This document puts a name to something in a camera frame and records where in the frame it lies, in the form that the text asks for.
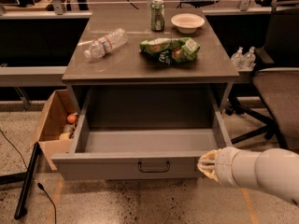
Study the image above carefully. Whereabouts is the grey top drawer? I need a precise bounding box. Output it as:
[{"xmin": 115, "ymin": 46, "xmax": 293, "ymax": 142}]
[{"xmin": 52, "ymin": 86, "xmax": 230, "ymax": 180}]

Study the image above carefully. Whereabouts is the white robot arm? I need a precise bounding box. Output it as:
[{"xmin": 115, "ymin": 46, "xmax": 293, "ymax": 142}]
[{"xmin": 197, "ymin": 147, "xmax": 299, "ymax": 206}]

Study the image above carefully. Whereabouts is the black office chair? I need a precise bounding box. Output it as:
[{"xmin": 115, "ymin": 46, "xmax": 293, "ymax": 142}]
[{"xmin": 226, "ymin": 0, "xmax": 299, "ymax": 149}]

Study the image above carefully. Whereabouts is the clear sanitizer bottle left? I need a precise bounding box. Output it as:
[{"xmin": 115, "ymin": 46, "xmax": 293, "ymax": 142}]
[{"xmin": 231, "ymin": 47, "xmax": 243, "ymax": 70}]

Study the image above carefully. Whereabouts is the clear sanitizer bottle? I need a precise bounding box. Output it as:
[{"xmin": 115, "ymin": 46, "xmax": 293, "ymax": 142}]
[
  {"xmin": 231, "ymin": 47, "xmax": 243, "ymax": 70},
  {"xmin": 243, "ymin": 47, "xmax": 256, "ymax": 70}
]

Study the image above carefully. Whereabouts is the clear sanitizer bottle right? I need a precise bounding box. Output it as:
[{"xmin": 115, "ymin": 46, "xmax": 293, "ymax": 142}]
[{"xmin": 243, "ymin": 47, "xmax": 256, "ymax": 70}]

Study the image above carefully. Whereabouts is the green chip bag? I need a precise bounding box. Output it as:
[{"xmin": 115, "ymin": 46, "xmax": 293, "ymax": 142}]
[{"xmin": 139, "ymin": 37, "xmax": 201, "ymax": 65}]

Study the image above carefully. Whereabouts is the white paper bowl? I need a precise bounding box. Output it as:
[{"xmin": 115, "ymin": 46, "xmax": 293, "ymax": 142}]
[{"xmin": 171, "ymin": 13, "xmax": 205, "ymax": 34}]

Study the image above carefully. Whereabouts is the orange fruit in box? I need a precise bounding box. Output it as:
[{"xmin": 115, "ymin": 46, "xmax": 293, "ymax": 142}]
[{"xmin": 66, "ymin": 114, "xmax": 78, "ymax": 124}]

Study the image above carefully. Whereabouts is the yellow item in box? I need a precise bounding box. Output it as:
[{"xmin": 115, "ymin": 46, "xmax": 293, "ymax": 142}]
[{"xmin": 59, "ymin": 133, "xmax": 71, "ymax": 140}]

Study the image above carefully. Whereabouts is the grey cabinet desk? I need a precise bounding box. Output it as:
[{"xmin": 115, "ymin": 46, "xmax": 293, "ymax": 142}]
[{"xmin": 63, "ymin": 8, "xmax": 239, "ymax": 106}]

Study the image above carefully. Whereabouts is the clear plastic water bottle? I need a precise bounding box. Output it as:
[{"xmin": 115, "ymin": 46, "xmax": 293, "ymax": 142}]
[{"xmin": 84, "ymin": 28, "xmax": 128, "ymax": 59}]

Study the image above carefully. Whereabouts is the brown cardboard box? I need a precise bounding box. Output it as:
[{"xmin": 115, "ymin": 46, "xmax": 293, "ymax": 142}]
[{"xmin": 30, "ymin": 90, "xmax": 76, "ymax": 171}]

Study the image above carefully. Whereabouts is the green soda can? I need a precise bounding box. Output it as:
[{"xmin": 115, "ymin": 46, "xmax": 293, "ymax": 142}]
[{"xmin": 150, "ymin": 0, "xmax": 164, "ymax": 32}]

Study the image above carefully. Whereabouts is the black monitor stand leg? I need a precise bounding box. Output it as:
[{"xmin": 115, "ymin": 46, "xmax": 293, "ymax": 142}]
[{"xmin": 0, "ymin": 142, "xmax": 41, "ymax": 220}]

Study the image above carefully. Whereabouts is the black drawer handle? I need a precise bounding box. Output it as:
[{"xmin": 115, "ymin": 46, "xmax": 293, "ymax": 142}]
[{"xmin": 137, "ymin": 161, "xmax": 170, "ymax": 174}]

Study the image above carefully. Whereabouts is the black cable on floor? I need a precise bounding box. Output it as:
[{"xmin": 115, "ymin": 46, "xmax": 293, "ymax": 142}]
[{"xmin": 0, "ymin": 128, "xmax": 58, "ymax": 224}]

